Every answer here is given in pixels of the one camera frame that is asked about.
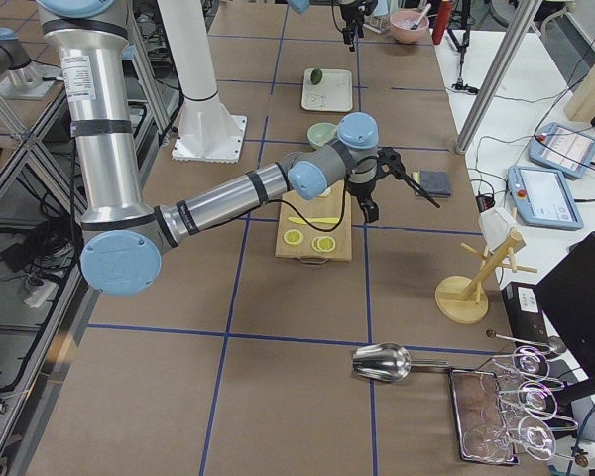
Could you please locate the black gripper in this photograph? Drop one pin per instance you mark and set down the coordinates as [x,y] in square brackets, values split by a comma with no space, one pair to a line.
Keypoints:
[348,15]
[363,189]

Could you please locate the pink mixing bowl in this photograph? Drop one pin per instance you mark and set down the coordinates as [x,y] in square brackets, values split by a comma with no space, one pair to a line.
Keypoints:
[406,27]

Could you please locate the light green bowl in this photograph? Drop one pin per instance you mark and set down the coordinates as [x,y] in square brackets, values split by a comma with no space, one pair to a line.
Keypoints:
[320,133]

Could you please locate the grey folded cloth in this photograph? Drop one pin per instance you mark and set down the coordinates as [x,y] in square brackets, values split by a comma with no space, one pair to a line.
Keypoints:
[435,183]

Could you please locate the dark green avocado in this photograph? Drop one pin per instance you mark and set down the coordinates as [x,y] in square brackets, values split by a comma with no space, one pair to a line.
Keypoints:
[316,76]

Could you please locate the white bear serving tray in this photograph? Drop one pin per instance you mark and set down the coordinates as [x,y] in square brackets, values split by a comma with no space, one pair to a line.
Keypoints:
[334,93]

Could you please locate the top lemon slice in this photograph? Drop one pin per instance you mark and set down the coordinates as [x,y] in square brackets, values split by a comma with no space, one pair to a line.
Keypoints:
[323,244]

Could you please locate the yellow plastic knife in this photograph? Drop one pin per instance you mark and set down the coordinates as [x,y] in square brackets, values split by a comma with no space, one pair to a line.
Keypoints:
[313,220]

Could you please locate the bamboo cutting board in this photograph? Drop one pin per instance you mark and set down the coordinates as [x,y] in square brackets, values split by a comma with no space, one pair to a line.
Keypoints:
[332,203]

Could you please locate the single lemon slice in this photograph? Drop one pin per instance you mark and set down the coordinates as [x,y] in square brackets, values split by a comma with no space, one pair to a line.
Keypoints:
[293,237]

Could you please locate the white paper cup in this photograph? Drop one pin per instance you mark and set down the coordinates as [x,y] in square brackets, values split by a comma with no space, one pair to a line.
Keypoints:
[496,224]

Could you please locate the wooden mug tree stand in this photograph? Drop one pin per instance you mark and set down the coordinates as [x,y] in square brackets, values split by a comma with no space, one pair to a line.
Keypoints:
[463,299]

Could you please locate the near teach pendant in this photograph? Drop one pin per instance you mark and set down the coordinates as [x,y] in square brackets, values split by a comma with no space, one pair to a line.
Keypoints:
[542,198]

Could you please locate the teach pendant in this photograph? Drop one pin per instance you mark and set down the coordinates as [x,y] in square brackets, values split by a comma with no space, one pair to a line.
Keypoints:
[542,198]
[558,147]

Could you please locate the metal scoop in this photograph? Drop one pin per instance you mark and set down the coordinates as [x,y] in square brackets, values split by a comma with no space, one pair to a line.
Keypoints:
[390,362]

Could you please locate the far teach pendant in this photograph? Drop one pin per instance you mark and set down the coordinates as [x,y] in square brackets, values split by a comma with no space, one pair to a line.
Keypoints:
[558,147]

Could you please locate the black monitor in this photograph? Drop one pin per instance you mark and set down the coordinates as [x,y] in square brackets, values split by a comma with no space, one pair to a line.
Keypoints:
[567,297]

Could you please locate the dark tray with glasses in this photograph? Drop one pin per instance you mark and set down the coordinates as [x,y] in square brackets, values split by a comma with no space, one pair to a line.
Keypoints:
[508,405]

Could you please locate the aluminium frame post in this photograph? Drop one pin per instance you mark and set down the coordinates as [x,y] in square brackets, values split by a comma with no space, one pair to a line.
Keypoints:
[498,68]

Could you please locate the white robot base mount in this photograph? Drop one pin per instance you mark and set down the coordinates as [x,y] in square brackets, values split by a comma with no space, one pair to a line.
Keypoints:
[207,132]

